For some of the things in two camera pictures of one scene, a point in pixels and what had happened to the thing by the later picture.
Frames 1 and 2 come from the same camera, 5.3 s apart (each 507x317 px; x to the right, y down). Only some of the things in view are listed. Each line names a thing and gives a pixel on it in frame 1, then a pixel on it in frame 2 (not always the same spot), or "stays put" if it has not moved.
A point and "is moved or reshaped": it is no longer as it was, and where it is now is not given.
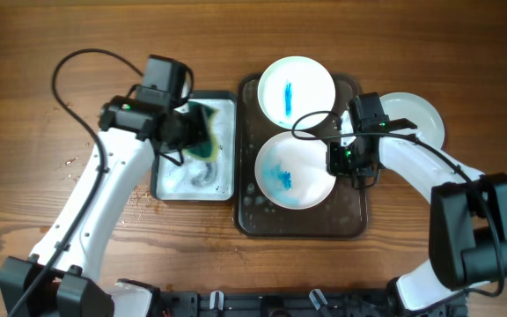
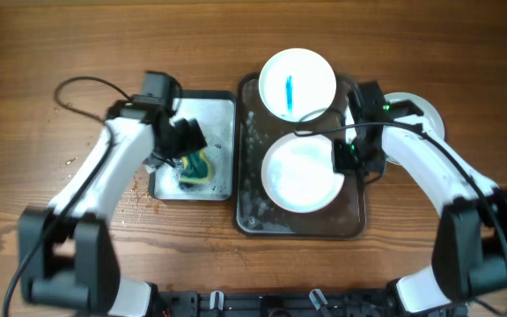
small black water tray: [195, 179] stays put
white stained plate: [291, 87] is moved or reshaped
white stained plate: [419, 112] stays put
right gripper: [335, 159] stays put
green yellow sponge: [208, 151] -> [196, 167]
